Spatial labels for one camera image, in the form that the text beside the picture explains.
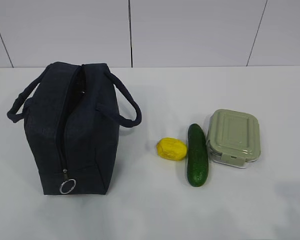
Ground yellow lemon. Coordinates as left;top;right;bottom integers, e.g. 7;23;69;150
156;137;188;161

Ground green cucumber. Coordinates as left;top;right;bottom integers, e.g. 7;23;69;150
186;123;209;187

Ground navy blue lunch bag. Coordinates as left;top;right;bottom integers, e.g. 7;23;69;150
7;62;142;195

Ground glass container green lid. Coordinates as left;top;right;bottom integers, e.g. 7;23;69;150
206;109;261;169

